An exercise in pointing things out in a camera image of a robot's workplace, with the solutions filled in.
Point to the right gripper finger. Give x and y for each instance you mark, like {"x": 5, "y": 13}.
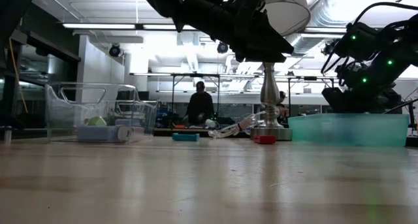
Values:
{"x": 387, "y": 103}
{"x": 339, "y": 101}

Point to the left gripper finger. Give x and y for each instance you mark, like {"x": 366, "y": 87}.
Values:
{"x": 261, "y": 58}
{"x": 274, "y": 38}

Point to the red digital clock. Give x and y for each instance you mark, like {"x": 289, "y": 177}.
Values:
{"x": 264, "y": 139}

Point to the teal digital clock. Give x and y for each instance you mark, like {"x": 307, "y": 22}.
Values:
{"x": 186, "y": 137}

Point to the blue charger block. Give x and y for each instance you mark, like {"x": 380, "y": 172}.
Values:
{"x": 127, "y": 122}
{"x": 98, "y": 133}

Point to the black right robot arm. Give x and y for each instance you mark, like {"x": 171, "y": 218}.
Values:
{"x": 405, "y": 38}

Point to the black office chair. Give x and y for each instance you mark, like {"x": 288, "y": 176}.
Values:
{"x": 125, "y": 96}

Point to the white shade silver table lamp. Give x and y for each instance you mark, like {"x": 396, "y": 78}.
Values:
{"x": 287, "y": 15}

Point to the translucent teal tray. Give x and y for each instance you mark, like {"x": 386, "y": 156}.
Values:
{"x": 349, "y": 129}

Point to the black monitor stand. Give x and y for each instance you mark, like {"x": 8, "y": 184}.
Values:
{"x": 412, "y": 119}

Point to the long ceiling light bar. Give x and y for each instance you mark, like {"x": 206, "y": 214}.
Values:
{"x": 156, "y": 27}
{"x": 323, "y": 30}
{"x": 98, "y": 26}

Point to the black ceiling spotlight cluster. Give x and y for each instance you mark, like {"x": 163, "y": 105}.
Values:
{"x": 327, "y": 47}

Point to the person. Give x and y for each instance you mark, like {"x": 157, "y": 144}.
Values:
{"x": 200, "y": 106}
{"x": 282, "y": 108}

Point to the white round object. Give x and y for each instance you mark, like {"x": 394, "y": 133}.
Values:
{"x": 211, "y": 123}

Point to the dark workbench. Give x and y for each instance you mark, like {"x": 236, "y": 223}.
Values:
{"x": 163, "y": 132}

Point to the green charger block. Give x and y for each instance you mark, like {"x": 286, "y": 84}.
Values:
{"x": 96, "y": 121}

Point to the clear plastic bin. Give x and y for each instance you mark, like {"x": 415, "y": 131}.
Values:
{"x": 75, "y": 109}

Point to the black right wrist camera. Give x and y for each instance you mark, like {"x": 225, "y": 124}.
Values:
{"x": 362, "y": 41}

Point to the black metal rig frame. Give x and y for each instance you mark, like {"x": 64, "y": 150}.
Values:
{"x": 310, "y": 77}
{"x": 196, "y": 75}

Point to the small grey post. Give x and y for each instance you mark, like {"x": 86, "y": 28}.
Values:
{"x": 6, "y": 134}

